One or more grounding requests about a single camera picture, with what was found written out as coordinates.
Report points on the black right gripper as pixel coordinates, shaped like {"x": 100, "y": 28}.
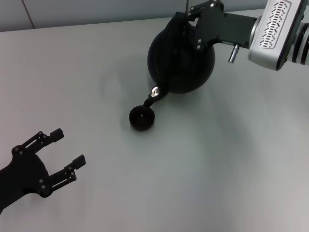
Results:
{"x": 222, "y": 26}

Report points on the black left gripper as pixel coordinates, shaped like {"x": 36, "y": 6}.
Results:
{"x": 24, "y": 174}

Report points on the small black teacup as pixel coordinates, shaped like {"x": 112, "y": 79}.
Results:
{"x": 142, "y": 119}

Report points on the black round teapot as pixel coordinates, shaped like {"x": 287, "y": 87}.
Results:
{"x": 178, "y": 67}

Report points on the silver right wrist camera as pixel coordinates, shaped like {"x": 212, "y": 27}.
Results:
{"x": 272, "y": 29}

